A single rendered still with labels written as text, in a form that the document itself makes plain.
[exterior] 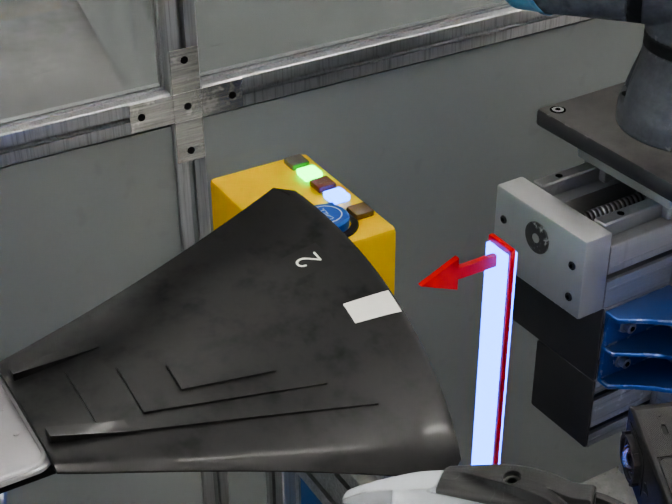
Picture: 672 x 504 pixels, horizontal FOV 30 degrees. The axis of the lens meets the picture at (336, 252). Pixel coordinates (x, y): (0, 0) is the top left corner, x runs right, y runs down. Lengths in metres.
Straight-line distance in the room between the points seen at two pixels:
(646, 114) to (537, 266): 0.18
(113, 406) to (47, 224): 0.81
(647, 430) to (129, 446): 0.26
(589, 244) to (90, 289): 0.64
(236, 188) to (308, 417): 0.45
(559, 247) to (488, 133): 0.55
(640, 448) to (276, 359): 0.21
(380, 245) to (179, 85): 0.49
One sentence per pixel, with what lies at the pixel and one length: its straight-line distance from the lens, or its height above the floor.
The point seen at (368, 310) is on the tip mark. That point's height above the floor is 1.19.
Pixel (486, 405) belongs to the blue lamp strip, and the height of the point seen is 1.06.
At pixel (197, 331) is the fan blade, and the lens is 0.73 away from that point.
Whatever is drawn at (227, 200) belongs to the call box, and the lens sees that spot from 1.10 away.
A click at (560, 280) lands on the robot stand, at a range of 1.25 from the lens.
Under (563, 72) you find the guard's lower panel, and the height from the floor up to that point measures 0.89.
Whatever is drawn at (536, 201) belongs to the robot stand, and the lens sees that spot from 1.26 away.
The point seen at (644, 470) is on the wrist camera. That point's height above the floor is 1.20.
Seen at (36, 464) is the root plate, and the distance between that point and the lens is 0.67.
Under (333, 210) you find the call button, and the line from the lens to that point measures 1.06.
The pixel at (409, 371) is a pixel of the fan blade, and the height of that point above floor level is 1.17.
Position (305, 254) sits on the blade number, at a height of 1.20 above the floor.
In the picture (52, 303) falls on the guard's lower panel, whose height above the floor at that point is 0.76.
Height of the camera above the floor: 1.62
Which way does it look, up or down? 32 degrees down
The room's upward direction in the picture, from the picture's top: straight up
